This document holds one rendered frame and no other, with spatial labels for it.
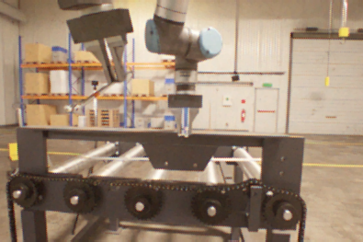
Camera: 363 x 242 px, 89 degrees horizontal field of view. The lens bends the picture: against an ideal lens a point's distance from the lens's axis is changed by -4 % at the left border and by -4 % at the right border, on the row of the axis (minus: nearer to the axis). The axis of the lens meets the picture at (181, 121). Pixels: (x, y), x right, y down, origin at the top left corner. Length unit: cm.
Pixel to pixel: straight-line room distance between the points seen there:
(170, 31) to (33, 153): 89
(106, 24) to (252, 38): 1029
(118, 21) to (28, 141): 86
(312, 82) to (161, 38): 1077
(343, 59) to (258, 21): 438
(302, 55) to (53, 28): 1291
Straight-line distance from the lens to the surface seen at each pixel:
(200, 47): 61
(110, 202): 103
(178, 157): 88
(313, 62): 1134
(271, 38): 1089
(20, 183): 120
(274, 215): 95
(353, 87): 1221
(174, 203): 95
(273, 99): 1040
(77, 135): 104
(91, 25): 49
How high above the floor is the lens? 128
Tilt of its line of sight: 5 degrees down
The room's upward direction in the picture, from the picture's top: 1 degrees clockwise
